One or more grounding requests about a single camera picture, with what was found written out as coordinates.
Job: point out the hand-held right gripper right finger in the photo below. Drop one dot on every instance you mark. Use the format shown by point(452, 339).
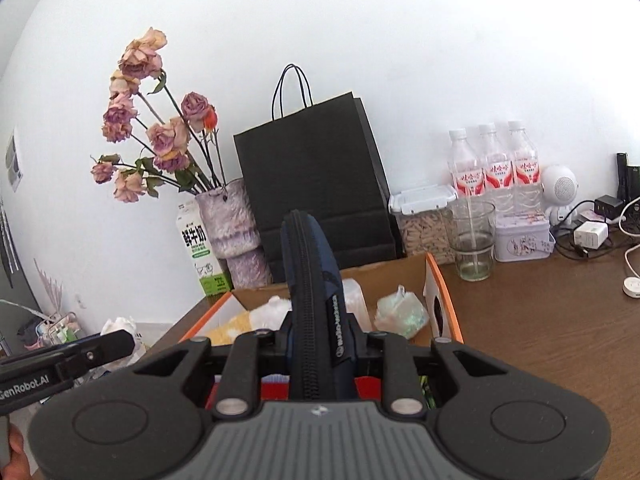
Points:
point(395, 360)

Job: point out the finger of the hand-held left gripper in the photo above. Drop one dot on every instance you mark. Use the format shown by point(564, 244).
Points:
point(100, 347)

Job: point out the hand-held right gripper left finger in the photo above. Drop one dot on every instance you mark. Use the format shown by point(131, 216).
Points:
point(245, 360)

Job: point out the cardboard box with orange rim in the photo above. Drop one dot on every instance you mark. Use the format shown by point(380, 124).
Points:
point(445, 305)

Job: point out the navy zip case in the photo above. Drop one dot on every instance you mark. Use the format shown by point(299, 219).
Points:
point(312, 285)

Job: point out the white translucent plastic container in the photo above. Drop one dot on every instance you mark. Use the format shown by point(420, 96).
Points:
point(357, 305)

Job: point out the clear seed storage container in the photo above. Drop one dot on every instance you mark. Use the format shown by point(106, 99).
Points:
point(420, 230)

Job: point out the person's left hand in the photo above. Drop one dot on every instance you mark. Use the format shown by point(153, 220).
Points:
point(19, 455)

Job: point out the crumpled white plastic bag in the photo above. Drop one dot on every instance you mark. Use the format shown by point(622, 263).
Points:
point(120, 332)

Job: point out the yellow white plush toy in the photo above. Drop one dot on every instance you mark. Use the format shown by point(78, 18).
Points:
point(235, 327)

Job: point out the crumpled pale green tissue pack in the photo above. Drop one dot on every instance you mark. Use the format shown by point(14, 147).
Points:
point(402, 312)

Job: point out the dried pink grass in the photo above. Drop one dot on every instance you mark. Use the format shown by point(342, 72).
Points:
point(50, 290)

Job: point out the white green milk carton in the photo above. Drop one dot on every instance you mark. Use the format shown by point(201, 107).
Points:
point(200, 250)

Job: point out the purple textured vase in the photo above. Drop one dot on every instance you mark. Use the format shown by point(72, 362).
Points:
point(230, 230)

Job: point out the clear glass cup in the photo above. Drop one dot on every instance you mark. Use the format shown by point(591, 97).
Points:
point(472, 245)

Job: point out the white printed tin box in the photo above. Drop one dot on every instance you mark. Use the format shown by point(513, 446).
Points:
point(525, 242)

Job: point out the black paper bag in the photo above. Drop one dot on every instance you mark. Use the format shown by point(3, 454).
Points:
point(310, 180)

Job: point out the dried rose bouquet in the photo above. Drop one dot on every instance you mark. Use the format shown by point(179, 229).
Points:
point(165, 140)

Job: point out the white charger plug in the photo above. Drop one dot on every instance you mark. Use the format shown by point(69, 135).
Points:
point(591, 235)

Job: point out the white round robot speaker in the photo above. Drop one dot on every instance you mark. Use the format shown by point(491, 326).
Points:
point(561, 187)

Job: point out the white round puck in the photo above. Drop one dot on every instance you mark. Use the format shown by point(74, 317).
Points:
point(631, 288)

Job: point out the black power adapter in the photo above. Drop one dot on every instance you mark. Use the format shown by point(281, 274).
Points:
point(607, 206)

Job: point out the black upright device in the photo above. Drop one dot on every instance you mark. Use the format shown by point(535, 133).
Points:
point(627, 175)

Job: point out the wall poster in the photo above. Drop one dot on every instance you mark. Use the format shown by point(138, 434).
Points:
point(14, 160)

